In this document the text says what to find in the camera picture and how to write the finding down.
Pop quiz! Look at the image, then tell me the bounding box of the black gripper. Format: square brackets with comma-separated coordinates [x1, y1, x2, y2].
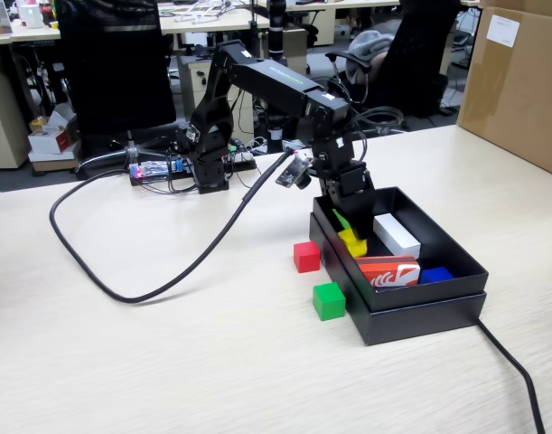
[322, 160, 377, 241]

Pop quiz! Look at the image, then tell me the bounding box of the yellow wooden cube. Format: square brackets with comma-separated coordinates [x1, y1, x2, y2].
[337, 227, 370, 259]

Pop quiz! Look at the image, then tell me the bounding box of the red wooden cube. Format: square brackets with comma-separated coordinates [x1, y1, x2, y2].
[293, 241, 323, 274]

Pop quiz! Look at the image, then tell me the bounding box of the green wooden cube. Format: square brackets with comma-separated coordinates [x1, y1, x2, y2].
[312, 282, 348, 322]

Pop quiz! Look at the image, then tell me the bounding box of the black cardboard box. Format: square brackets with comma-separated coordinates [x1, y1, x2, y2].
[312, 184, 491, 314]

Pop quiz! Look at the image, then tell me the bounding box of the black open box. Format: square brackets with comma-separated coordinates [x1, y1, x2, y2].
[308, 212, 489, 347]

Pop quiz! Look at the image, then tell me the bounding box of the large brown cardboard box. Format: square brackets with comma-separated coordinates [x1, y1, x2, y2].
[455, 0, 552, 180]

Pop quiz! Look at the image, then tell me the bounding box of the white rectangular block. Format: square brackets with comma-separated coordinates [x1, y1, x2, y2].
[373, 212, 423, 261]

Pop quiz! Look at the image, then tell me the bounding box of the orange printed carton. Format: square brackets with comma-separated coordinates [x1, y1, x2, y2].
[354, 255, 423, 291]

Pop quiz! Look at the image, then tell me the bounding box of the blue wooden cube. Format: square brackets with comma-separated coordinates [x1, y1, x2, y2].
[417, 266, 455, 287]

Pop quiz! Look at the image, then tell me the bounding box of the black office chair with armrests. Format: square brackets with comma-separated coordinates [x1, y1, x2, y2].
[324, 0, 467, 144]

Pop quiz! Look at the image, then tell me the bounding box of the grey cloth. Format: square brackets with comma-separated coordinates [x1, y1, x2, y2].
[347, 28, 397, 85]

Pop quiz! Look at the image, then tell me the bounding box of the black cylindrical pole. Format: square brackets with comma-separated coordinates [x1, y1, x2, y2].
[265, 0, 290, 69]

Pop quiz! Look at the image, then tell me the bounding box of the blue controller board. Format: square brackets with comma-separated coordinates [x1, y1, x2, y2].
[128, 156, 189, 186]

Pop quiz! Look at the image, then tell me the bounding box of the white office desk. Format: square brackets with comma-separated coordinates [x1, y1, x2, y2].
[0, 18, 62, 47]
[159, 7, 273, 36]

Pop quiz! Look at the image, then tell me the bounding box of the white laptop stand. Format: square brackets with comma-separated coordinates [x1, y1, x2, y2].
[171, 0, 243, 25]

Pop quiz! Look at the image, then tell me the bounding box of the black mesh office chair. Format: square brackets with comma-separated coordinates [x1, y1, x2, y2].
[52, 0, 189, 180]

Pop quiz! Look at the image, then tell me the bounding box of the small white red carton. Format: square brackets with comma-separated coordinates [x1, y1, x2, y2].
[27, 103, 83, 174]

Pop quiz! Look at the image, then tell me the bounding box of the beige drawer cabinet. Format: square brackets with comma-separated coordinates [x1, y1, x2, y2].
[0, 67, 33, 171]

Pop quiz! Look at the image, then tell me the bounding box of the white red cup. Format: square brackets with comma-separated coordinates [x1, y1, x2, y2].
[18, 2, 44, 30]

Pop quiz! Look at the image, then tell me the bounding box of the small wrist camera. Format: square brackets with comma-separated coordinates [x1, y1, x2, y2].
[274, 151, 314, 191]

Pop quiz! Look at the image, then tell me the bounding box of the black robot wire bundle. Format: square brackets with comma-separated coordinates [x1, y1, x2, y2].
[324, 76, 406, 165]

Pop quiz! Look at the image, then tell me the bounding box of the thick black cable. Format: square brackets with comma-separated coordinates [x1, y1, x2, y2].
[475, 317, 548, 434]

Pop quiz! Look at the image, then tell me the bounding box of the black sleeved camera cable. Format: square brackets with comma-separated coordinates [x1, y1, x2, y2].
[48, 146, 304, 305]

